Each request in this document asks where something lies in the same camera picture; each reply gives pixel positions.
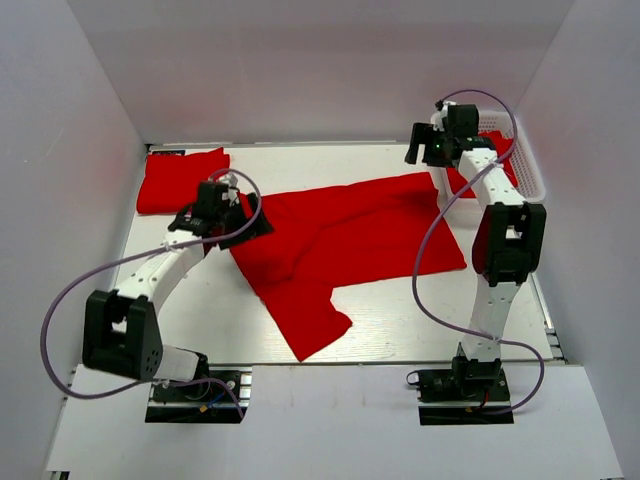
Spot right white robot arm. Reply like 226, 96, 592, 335
405, 101, 546, 401

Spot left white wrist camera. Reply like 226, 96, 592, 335
215, 172, 239, 206

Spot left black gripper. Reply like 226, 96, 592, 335
217, 192, 275, 250

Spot folded red t shirt stack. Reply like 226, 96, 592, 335
136, 148, 231, 215

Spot white plastic basket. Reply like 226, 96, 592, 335
429, 109, 546, 204

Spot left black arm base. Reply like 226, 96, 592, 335
145, 367, 252, 425

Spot red t shirts in basket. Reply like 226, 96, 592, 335
446, 130, 518, 194

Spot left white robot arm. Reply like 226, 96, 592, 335
82, 170, 273, 399

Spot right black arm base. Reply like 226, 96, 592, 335
406, 369, 514, 427

